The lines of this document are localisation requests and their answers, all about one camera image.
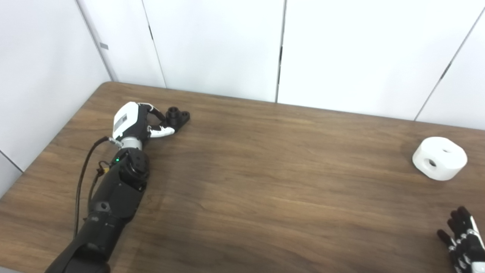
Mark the round white piece with holes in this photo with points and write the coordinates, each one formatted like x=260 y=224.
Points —
x=441 y=157

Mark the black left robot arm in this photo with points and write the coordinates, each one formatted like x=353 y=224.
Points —
x=113 y=201

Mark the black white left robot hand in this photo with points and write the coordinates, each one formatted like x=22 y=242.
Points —
x=130 y=119

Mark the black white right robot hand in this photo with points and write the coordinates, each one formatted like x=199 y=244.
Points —
x=470 y=246

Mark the black flanged holder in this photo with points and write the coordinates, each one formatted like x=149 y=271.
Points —
x=178 y=116

